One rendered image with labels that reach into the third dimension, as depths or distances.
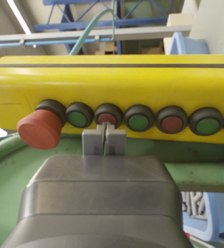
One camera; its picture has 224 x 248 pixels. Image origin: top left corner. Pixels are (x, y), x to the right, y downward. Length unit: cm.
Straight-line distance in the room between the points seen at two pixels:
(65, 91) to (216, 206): 34
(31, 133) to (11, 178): 9
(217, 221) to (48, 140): 34
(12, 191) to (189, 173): 19
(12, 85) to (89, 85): 8
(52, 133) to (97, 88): 6
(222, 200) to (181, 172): 25
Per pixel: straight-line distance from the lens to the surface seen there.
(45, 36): 173
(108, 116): 16
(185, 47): 61
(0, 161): 26
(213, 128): 18
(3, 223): 24
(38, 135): 17
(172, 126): 17
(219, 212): 43
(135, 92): 16
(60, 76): 18
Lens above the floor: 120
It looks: 5 degrees up
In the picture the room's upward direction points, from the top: 90 degrees counter-clockwise
